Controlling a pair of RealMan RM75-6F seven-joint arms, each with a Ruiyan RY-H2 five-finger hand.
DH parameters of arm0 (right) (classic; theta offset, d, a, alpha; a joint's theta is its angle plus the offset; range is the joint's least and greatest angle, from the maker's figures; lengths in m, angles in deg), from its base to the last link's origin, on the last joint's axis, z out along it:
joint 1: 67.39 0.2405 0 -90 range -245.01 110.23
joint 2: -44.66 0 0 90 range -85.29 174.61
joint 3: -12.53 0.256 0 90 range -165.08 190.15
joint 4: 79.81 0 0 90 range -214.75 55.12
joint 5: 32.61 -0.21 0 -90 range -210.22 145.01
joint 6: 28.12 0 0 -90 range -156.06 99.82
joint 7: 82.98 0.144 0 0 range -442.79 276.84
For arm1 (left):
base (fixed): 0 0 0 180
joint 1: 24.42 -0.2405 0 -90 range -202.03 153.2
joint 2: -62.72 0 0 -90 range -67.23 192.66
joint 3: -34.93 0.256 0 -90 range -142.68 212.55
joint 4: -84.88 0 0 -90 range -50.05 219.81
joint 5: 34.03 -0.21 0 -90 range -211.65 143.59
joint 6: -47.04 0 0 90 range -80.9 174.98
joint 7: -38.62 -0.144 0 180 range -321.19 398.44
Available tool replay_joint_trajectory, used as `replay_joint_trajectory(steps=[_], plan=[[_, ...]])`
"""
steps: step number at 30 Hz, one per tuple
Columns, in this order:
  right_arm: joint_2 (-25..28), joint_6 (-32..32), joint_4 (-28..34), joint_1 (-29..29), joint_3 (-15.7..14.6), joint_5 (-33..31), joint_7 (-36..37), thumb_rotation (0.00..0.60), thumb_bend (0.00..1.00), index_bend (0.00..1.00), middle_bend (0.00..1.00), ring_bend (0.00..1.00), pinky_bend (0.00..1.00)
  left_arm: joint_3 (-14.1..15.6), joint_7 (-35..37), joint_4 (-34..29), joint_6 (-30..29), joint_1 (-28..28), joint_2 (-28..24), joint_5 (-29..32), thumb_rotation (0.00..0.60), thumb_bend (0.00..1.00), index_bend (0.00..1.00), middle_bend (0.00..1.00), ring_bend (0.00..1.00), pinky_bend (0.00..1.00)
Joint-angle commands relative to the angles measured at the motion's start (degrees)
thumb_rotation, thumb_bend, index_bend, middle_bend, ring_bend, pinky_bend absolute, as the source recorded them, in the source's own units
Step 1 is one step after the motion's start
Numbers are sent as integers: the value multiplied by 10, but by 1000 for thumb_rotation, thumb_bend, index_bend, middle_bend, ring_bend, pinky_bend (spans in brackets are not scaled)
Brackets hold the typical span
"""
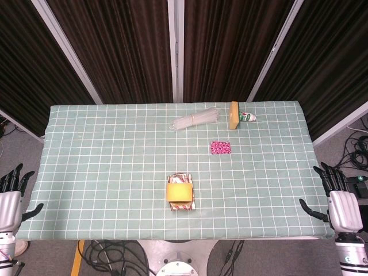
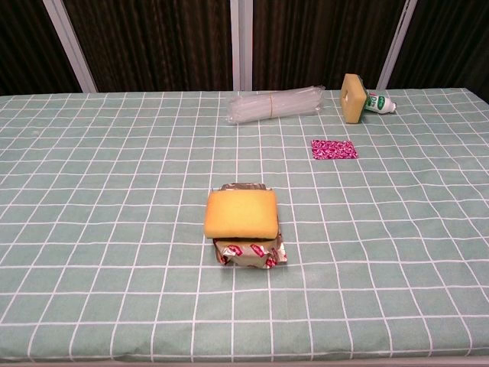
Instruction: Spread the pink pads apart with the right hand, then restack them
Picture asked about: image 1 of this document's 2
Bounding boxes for green checked tablecloth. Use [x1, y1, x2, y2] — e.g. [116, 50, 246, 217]
[14, 101, 336, 241]

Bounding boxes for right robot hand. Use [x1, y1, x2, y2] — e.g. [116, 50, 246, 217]
[298, 162, 363, 233]

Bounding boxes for small white bottle green label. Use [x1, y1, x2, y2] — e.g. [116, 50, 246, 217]
[238, 111, 258, 122]

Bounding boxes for dark brown curtain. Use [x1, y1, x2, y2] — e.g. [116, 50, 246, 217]
[183, 0, 291, 103]
[254, 0, 368, 141]
[0, 0, 95, 139]
[47, 0, 173, 104]

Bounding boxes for black inline cable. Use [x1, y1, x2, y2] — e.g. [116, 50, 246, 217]
[223, 240, 245, 276]

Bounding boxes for white partition post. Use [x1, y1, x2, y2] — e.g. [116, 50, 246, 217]
[168, 0, 185, 103]
[30, 0, 104, 105]
[246, 0, 304, 102]

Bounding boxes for white shoe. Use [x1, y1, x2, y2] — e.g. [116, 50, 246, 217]
[13, 240, 29, 257]

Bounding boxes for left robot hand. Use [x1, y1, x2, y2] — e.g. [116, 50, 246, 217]
[0, 163, 44, 232]

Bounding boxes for foil snack packet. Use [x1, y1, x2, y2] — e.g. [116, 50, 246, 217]
[167, 171, 197, 212]

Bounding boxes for black floor cable tangle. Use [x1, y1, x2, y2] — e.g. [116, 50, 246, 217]
[321, 126, 368, 175]
[83, 240, 150, 276]

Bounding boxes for bundle of clear plastic sticks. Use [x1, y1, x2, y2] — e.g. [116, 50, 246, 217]
[171, 106, 221, 132]

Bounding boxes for yellow floor tape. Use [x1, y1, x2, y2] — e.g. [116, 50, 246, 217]
[71, 240, 86, 276]

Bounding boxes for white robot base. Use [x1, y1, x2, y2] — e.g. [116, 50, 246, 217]
[137, 239, 219, 276]

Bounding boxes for wooden block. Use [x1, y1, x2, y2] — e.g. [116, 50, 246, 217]
[229, 101, 240, 129]

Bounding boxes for flat yellow sponge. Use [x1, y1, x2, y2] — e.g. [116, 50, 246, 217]
[166, 183, 193, 202]

